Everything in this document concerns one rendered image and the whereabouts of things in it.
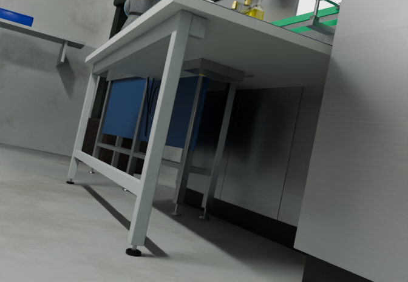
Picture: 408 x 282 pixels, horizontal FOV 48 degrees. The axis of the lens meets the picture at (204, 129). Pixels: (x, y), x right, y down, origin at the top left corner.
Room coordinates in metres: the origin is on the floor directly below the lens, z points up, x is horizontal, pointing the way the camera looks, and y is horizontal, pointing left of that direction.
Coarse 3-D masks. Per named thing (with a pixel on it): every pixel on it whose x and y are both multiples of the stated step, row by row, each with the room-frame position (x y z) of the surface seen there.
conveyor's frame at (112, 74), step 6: (312, 30) 1.73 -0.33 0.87; (312, 36) 1.72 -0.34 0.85; (318, 36) 1.69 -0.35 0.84; (324, 36) 1.66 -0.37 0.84; (108, 72) 3.73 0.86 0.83; (114, 72) 3.58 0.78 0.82; (120, 72) 3.44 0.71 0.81; (108, 78) 3.69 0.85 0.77; (114, 78) 3.55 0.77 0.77; (120, 78) 3.41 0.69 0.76; (126, 78) 3.33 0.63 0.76
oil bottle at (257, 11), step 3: (255, 6) 2.18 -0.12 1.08; (258, 6) 2.18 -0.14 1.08; (252, 9) 2.20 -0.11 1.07; (255, 9) 2.17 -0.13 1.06; (258, 9) 2.18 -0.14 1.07; (261, 9) 2.19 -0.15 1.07; (252, 12) 2.19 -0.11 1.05; (255, 12) 2.17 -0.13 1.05; (258, 12) 2.18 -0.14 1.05; (261, 12) 2.19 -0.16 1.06; (249, 15) 2.21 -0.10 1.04; (252, 15) 2.19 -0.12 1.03; (255, 15) 2.17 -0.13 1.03; (258, 15) 2.18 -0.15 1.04; (261, 15) 2.19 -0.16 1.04; (258, 18) 2.18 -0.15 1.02; (261, 18) 2.19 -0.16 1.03
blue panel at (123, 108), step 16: (128, 80) 3.30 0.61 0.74; (144, 80) 3.01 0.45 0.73; (160, 80) 2.77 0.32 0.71; (192, 80) 2.38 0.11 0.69; (208, 80) 2.23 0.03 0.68; (112, 96) 3.56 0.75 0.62; (128, 96) 3.23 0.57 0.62; (176, 96) 2.53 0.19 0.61; (192, 96) 2.35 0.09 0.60; (112, 112) 3.48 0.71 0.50; (128, 112) 3.17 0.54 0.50; (144, 112) 2.90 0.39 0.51; (176, 112) 2.49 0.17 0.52; (112, 128) 3.41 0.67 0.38; (128, 128) 3.11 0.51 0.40; (144, 128) 2.85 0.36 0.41; (176, 128) 2.45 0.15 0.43; (176, 144) 2.41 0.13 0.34; (192, 144) 2.25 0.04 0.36
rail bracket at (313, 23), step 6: (318, 0) 1.58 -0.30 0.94; (324, 0) 1.60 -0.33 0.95; (330, 0) 1.61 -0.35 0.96; (318, 6) 1.59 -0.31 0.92; (336, 6) 1.63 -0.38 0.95; (312, 18) 1.58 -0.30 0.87; (318, 18) 1.58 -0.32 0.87; (306, 24) 1.59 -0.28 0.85; (312, 24) 1.57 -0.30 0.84; (318, 24) 1.58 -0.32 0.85; (324, 24) 1.59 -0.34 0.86; (318, 30) 1.61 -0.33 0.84; (324, 30) 1.60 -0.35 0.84; (330, 30) 1.61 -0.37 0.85; (330, 36) 1.63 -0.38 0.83; (330, 42) 1.62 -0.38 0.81
